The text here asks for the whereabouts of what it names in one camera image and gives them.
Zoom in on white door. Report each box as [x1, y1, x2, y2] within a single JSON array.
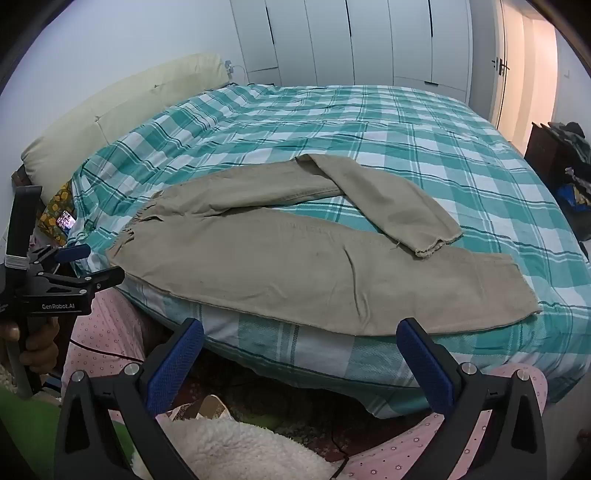
[[489, 0, 560, 155]]

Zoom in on white wardrobe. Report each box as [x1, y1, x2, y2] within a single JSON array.
[[229, 0, 474, 104]]

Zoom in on person's leg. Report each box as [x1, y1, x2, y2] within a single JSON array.
[[342, 362, 548, 480], [60, 284, 160, 416]]

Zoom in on dark wooden cabinet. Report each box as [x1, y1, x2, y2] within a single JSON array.
[[524, 121, 591, 241]]

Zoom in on person's left leg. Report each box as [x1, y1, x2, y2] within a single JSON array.
[[60, 284, 160, 416]]

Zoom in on bed with teal plaid sheet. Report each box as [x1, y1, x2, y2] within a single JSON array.
[[67, 83, 591, 420]]

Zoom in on green mat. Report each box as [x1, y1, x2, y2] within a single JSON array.
[[0, 378, 130, 480]]

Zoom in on person's right leg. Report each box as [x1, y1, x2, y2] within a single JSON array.
[[342, 362, 548, 480]]

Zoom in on person's left hand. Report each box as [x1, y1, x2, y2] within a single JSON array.
[[0, 318, 62, 394]]

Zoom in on dark patterned rug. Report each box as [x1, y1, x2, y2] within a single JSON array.
[[152, 360, 435, 462]]

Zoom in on black cable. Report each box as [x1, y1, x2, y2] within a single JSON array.
[[68, 339, 146, 363], [323, 429, 352, 480]]

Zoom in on khaki pants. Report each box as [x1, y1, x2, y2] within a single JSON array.
[[105, 154, 542, 337]]

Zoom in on white fleece garment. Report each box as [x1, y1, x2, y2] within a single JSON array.
[[157, 394, 338, 480]]

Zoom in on pile of dark clothes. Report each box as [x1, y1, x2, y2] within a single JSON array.
[[547, 121, 591, 217]]

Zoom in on yellow patterned cloth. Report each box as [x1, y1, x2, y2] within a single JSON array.
[[38, 181, 77, 245]]

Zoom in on cream padded headboard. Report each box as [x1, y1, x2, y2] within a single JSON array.
[[21, 53, 229, 206]]

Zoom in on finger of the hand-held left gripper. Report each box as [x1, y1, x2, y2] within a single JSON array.
[[37, 267, 126, 296], [28, 244, 92, 278]]

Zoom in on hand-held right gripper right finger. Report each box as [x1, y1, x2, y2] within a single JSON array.
[[396, 318, 548, 480]]

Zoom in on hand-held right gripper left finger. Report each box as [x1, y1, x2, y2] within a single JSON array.
[[54, 318, 205, 480]]

